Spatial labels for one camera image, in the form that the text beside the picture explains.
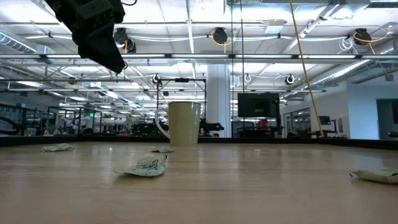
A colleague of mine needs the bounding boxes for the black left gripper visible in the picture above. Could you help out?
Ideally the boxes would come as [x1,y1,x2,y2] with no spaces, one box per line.
[45,0,127,75]

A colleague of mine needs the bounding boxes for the green white sweetener packet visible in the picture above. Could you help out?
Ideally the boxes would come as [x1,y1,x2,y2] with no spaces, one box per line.
[41,142,76,153]
[150,146,176,154]
[113,154,169,178]
[349,168,398,185]

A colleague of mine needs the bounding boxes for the cream ceramic mug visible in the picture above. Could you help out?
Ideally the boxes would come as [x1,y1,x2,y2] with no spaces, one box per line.
[154,101,202,147]

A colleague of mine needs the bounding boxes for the white building column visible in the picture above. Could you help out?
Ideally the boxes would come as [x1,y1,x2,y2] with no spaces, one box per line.
[206,63,233,138]

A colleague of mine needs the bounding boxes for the black flat screen monitor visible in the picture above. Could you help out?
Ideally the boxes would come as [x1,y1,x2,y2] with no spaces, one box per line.
[237,92,280,118]

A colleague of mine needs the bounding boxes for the red background object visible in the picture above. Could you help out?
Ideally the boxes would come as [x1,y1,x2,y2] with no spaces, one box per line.
[255,118,271,131]

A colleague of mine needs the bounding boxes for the small monitor on stand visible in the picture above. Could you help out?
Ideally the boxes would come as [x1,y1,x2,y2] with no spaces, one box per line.
[317,115,338,138]

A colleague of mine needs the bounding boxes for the dark glass door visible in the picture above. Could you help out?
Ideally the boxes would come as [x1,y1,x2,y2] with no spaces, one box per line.
[376,98,398,140]

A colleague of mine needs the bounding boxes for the black ceiling cable reel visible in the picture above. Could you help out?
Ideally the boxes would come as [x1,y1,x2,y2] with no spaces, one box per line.
[353,27,373,46]
[211,27,229,45]
[113,27,137,54]

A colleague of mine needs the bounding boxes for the black metal cage frame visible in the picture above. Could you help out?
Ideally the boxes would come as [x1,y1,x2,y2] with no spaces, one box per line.
[46,106,103,135]

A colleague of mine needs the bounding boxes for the silver ceiling duct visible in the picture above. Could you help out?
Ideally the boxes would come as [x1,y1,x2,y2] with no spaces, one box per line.
[306,46,398,90]
[0,30,56,56]

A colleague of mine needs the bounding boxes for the black metal table frame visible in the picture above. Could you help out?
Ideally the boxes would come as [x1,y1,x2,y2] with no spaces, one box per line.
[0,134,398,151]

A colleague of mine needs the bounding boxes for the black metal frame stand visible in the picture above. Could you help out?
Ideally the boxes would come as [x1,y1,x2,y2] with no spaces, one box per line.
[156,77,207,138]

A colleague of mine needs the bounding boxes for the black wire rack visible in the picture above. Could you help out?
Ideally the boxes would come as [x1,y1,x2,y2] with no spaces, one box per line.
[0,103,42,137]

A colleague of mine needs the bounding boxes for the black hanging cable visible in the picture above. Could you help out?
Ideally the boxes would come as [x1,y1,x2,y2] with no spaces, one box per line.
[239,0,246,138]
[230,0,234,138]

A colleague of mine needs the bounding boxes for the yellow hanging cable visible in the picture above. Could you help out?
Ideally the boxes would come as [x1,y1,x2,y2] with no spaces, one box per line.
[289,0,325,138]

